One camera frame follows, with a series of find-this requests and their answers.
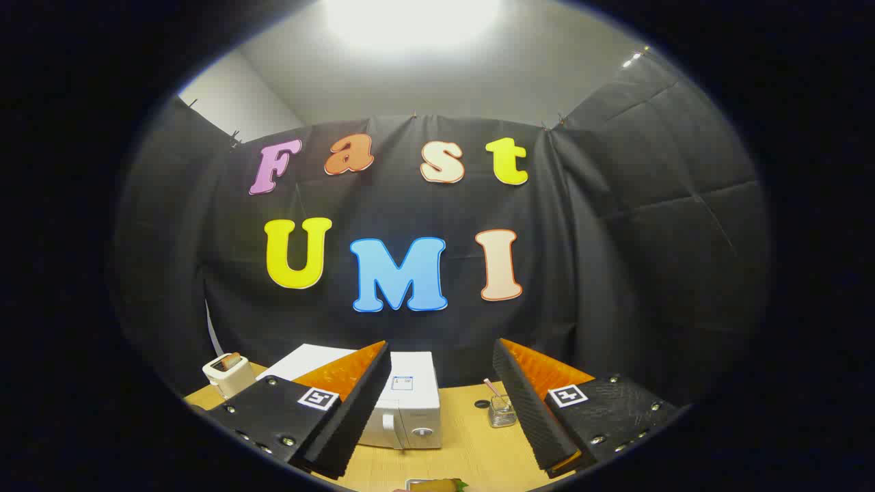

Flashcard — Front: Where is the wire mesh holder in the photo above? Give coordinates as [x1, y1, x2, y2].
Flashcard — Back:
[488, 394, 517, 428]

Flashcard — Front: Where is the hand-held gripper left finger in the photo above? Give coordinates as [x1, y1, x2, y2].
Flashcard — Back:
[205, 340, 392, 480]

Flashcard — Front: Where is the ceiling light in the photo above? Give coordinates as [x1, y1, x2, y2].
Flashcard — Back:
[321, 0, 503, 49]

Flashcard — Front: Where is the cream white toaster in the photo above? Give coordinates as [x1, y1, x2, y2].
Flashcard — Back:
[202, 352, 257, 399]

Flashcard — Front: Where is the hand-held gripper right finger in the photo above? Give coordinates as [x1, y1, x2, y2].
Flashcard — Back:
[492, 338, 684, 479]

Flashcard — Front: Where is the black backdrop cloth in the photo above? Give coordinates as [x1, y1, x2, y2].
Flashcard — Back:
[113, 51, 770, 404]

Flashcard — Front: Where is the white microwave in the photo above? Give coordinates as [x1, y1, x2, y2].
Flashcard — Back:
[256, 344, 443, 450]

